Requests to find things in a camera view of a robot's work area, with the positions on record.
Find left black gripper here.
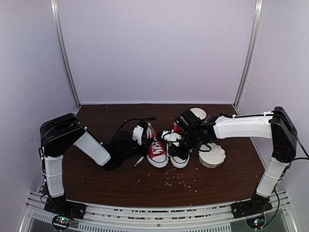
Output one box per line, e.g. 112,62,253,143
119,137,154,162

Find red canvas sneaker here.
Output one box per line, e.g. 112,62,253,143
166,122,190,169
142,136,169,168

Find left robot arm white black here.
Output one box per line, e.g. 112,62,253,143
39,113,153,215

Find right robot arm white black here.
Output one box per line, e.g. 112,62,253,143
161,106,304,214

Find white scalloped ceramic bowl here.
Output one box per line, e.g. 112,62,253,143
198,143,226,168

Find black bowl white inside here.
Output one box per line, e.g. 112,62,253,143
190,108,207,120

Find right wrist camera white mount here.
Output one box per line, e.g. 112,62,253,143
160,130,182,146

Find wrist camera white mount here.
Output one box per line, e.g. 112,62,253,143
160,130,182,146
132,117,157,145

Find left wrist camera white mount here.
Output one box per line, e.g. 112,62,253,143
132,117,157,145

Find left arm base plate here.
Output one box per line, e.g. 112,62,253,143
44,202,86,219

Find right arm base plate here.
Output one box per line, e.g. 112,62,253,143
231,200,272,218

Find right aluminium corner post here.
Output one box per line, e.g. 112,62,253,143
234,0,264,112

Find aluminium corner post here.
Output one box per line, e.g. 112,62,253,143
50,0,81,108
234,0,264,112

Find aluminium front rail frame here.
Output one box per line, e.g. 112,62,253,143
17,190,300,232

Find left aluminium corner post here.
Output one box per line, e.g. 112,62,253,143
50,0,81,108

